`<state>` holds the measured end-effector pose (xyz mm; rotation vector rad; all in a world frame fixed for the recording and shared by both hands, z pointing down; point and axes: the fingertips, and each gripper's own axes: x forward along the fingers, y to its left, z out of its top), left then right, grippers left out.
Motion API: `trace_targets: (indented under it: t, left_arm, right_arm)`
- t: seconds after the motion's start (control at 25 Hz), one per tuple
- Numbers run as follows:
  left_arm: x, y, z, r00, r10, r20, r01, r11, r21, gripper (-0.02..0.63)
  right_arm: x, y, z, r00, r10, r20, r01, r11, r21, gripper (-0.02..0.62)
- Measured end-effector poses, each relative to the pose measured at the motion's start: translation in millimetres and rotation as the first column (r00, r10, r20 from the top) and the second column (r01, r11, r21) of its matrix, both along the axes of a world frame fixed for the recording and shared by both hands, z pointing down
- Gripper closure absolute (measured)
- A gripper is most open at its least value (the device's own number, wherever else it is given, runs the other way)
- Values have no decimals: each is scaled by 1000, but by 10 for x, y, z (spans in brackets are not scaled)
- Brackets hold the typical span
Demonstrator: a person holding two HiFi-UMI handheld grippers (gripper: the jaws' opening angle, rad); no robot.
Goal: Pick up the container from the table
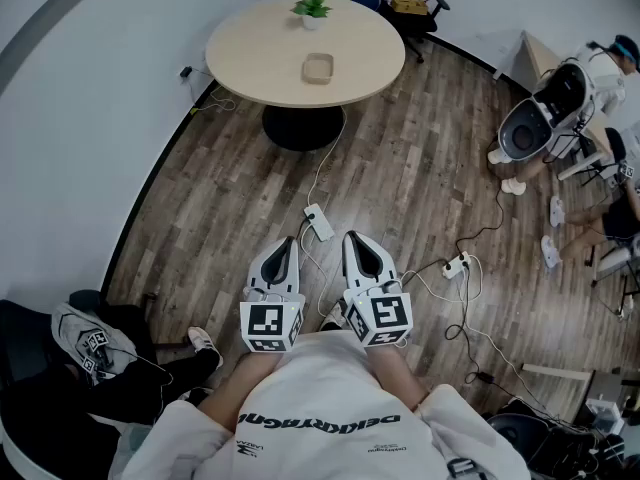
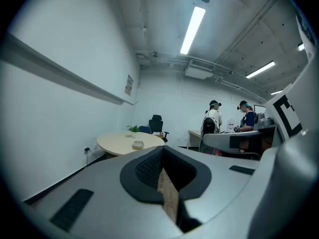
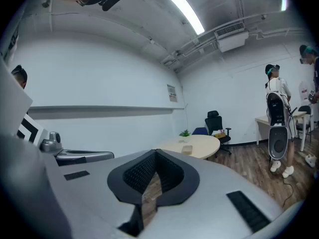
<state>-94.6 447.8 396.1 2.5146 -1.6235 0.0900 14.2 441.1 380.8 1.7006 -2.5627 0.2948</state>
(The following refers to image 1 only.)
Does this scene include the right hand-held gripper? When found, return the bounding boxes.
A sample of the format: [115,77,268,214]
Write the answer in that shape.
[342,231,414,348]

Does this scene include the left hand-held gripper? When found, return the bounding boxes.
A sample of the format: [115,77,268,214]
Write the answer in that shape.
[239,237,307,353]

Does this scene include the small beige tray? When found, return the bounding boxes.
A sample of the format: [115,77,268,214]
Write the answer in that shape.
[301,52,335,86]

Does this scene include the person's left forearm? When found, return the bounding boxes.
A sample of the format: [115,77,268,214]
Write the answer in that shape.
[197,350,281,434]

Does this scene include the person's right forearm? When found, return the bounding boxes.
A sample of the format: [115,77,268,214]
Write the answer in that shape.
[367,345,432,409]

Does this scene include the white power strip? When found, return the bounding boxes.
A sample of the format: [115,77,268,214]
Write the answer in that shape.
[303,205,336,242]
[442,250,474,279]

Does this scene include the person's white printed shirt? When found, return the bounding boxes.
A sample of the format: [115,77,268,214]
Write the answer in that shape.
[107,330,531,480]

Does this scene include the gray garment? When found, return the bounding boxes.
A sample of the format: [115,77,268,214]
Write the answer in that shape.
[51,301,139,385]

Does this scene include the round wooden table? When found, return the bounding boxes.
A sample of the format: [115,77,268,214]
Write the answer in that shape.
[204,0,407,152]

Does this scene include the white robot head device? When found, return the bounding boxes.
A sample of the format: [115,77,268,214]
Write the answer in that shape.
[497,60,597,163]

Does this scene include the black office chair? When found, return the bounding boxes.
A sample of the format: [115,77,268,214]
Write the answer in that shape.
[379,0,451,65]

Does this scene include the green plant in white pot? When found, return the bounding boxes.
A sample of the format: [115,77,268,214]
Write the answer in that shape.
[289,0,334,32]

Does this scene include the yellow cardboard box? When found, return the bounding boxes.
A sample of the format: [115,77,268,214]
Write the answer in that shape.
[389,0,430,17]

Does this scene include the long white cable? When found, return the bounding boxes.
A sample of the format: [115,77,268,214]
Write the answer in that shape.
[303,110,348,210]

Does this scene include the black floor cable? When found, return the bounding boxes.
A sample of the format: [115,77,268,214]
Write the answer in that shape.
[453,187,506,269]

